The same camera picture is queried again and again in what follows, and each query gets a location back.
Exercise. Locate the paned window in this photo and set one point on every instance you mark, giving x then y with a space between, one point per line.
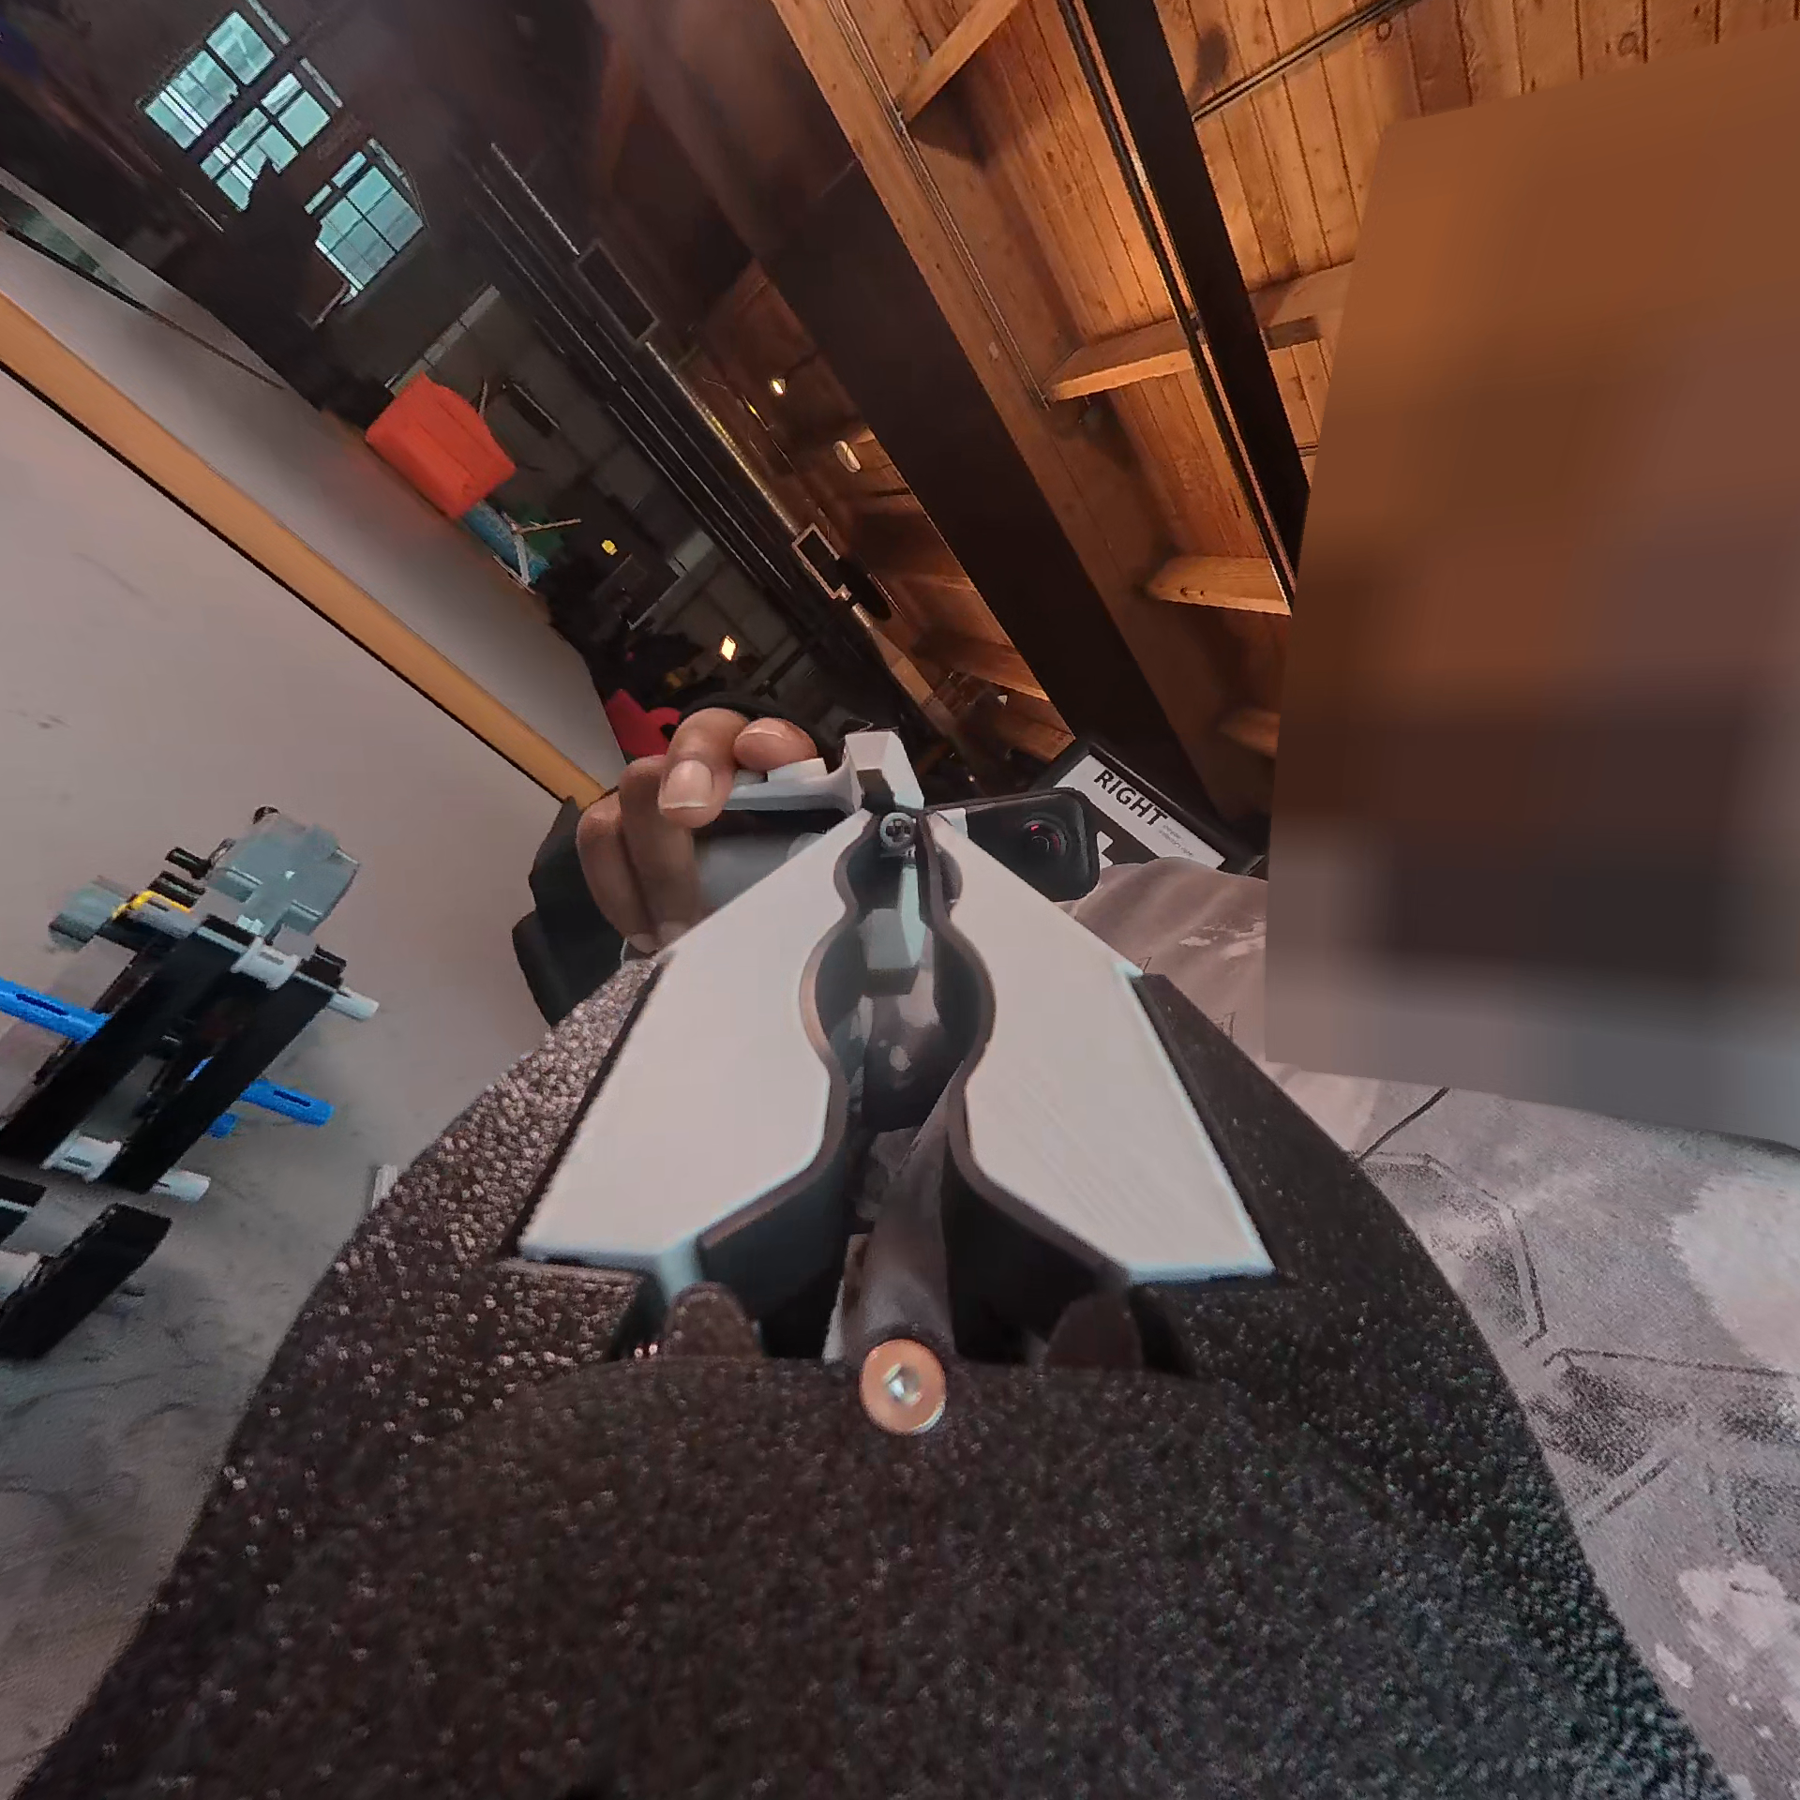
266 140

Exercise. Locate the grey desk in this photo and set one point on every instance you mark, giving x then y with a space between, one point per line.
211 676

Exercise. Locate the person's grey sweatshirt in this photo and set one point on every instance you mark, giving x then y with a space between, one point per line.
1547 1336

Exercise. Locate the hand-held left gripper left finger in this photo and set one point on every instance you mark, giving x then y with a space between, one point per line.
676 1110

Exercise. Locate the orange storage box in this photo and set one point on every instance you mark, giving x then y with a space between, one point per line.
439 451

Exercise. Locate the black grey brick model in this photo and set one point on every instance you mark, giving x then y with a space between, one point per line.
211 983

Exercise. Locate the person's right hand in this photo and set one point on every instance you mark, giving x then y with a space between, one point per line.
655 830

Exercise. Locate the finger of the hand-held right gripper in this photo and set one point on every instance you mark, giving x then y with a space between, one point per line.
897 928
815 786

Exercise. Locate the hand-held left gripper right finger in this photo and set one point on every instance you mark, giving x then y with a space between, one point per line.
1111 1126

